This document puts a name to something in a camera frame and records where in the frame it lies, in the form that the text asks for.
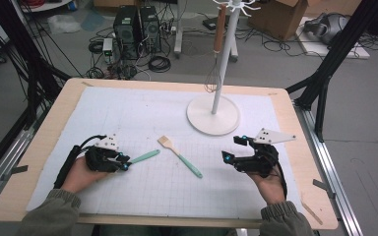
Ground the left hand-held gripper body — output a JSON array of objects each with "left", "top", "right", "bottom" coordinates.
[{"left": 84, "top": 133, "right": 129, "bottom": 174}]

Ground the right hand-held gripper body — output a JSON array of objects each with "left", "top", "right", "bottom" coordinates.
[{"left": 234, "top": 127, "right": 297, "bottom": 179}]

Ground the green handled beige spatula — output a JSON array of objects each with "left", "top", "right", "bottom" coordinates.
[{"left": 129, "top": 148, "right": 161, "bottom": 165}]

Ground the white hook stand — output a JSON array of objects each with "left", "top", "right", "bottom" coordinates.
[{"left": 186, "top": 0, "right": 262, "bottom": 137}]

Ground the teal-handled wooden spatula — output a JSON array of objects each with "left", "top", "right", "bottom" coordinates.
[{"left": 157, "top": 135, "right": 204, "bottom": 180}]

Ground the wooden handled wire whisk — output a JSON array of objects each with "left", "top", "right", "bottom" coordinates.
[{"left": 204, "top": 3, "right": 228, "bottom": 93}]

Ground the person's left hand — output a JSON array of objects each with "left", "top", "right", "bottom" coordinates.
[{"left": 62, "top": 156, "right": 111, "bottom": 195}]

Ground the person's right hand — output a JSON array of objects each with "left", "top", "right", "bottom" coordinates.
[{"left": 247, "top": 166, "right": 287, "bottom": 206}]

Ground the white grid mat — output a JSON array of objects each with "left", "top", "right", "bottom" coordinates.
[{"left": 26, "top": 86, "right": 307, "bottom": 221}]

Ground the thin wooden stick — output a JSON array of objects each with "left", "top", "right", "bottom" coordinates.
[{"left": 300, "top": 200, "right": 324, "bottom": 226}]

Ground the small white box device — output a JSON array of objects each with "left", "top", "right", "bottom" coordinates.
[{"left": 101, "top": 37, "right": 114, "bottom": 65}]

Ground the black flat box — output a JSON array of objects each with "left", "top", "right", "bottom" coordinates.
[{"left": 202, "top": 14, "right": 232, "bottom": 31}]

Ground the black computer tower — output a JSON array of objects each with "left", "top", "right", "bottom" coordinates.
[
  {"left": 112, "top": 5, "right": 142, "bottom": 62},
  {"left": 139, "top": 5, "right": 161, "bottom": 53}
]

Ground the brown cardboard box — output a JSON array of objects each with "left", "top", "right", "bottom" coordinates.
[{"left": 247, "top": 0, "right": 309, "bottom": 42}]

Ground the dark grey headset device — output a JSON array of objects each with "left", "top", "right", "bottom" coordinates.
[{"left": 303, "top": 13, "right": 350, "bottom": 45}]

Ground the clear plastic bag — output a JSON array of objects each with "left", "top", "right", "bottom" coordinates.
[{"left": 47, "top": 14, "right": 82, "bottom": 35}]

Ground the white floor board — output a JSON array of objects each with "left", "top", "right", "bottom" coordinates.
[{"left": 294, "top": 16, "right": 371, "bottom": 60}]

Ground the round white table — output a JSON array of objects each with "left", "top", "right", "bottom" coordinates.
[{"left": 19, "top": 0, "right": 73, "bottom": 14}]

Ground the left hand-held gripper black cable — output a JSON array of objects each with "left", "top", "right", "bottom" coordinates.
[{"left": 53, "top": 134, "right": 107, "bottom": 190}]

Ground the hand-held gripper black cable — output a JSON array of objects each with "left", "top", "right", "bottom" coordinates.
[
  {"left": 53, "top": 134, "right": 107, "bottom": 190},
  {"left": 272, "top": 163, "right": 288, "bottom": 201}
]

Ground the right hand-held gripper black cable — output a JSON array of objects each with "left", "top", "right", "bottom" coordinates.
[{"left": 272, "top": 163, "right": 288, "bottom": 201}]

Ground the grey metal bracket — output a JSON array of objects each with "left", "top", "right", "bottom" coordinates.
[
  {"left": 312, "top": 178, "right": 337, "bottom": 200},
  {"left": 1, "top": 165, "right": 29, "bottom": 181}
]

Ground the aluminium rail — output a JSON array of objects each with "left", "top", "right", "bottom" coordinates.
[
  {"left": 0, "top": 127, "right": 35, "bottom": 214},
  {"left": 294, "top": 104, "right": 363, "bottom": 236}
]

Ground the coil of black cable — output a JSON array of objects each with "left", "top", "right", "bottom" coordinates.
[{"left": 148, "top": 55, "right": 172, "bottom": 74}]

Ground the black metal frame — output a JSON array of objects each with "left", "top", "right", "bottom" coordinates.
[
  {"left": 0, "top": 0, "right": 72, "bottom": 185},
  {"left": 284, "top": 0, "right": 378, "bottom": 143}
]

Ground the white floor stand frame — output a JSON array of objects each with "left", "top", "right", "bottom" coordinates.
[{"left": 173, "top": 0, "right": 239, "bottom": 63}]

